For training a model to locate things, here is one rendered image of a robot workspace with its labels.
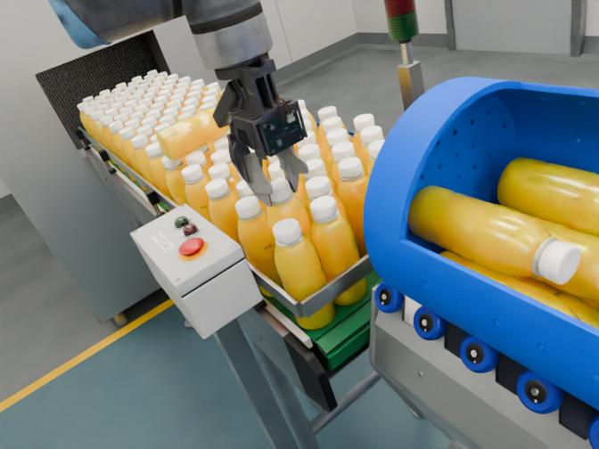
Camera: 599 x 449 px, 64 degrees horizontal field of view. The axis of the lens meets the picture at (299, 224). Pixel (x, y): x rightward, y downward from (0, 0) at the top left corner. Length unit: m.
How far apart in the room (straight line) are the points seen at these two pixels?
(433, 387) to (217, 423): 1.32
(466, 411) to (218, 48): 0.53
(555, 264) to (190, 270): 0.41
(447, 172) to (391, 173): 0.12
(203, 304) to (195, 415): 1.36
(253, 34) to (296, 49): 4.92
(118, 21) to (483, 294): 0.45
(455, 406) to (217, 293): 0.34
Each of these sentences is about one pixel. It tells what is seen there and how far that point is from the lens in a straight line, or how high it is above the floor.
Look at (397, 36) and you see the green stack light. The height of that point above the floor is 1.17.
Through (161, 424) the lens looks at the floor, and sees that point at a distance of 2.04.
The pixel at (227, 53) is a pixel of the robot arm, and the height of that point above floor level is 1.32.
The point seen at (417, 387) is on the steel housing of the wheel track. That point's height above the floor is 0.86.
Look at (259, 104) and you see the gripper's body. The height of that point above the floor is 1.26.
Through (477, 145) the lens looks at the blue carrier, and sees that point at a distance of 0.66.
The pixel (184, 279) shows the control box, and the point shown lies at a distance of 0.62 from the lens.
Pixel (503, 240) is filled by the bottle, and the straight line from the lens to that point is 0.51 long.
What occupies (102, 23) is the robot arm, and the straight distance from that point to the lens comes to 0.56.
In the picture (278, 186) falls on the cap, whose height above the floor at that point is 1.11.
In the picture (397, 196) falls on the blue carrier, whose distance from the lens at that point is 0.50.
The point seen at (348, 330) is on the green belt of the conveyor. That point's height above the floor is 0.89.
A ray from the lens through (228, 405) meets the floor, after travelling 1.95.
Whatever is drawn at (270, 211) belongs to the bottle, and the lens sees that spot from 0.72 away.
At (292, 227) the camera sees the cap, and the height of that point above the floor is 1.08.
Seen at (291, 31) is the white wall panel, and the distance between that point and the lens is 5.48.
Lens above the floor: 1.43
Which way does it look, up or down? 32 degrees down
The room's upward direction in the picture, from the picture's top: 18 degrees counter-clockwise
